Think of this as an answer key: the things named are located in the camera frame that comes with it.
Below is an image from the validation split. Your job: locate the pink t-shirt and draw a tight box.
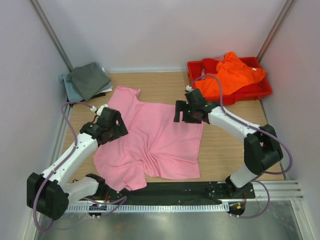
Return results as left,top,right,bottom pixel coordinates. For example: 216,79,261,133
93,86,204,191

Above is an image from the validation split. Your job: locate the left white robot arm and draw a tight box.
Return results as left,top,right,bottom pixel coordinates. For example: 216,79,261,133
26,104,128,221

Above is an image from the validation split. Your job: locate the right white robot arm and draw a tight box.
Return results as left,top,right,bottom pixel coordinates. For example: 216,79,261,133
173,89,283,198

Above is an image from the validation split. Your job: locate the black folded t-shirt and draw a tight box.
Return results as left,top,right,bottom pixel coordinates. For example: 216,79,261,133
91,92,106,99

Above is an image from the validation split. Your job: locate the light blue folded t-shirt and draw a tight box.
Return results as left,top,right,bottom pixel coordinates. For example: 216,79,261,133
58,73,84,103

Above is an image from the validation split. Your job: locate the grey folded t-shirt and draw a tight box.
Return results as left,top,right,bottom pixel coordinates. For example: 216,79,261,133
66,62,111,101

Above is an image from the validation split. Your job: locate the orange t-shirt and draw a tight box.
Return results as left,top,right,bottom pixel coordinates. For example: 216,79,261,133
194,51,267,98

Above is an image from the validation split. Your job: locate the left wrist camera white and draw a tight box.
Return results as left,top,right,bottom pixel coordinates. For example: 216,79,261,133
90,104,108,117

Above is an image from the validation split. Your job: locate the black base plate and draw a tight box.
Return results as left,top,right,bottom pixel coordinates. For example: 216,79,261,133
89,181,256,206

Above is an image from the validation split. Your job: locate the white slotted cable duct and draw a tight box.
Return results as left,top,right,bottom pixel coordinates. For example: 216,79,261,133
65,202,230,214

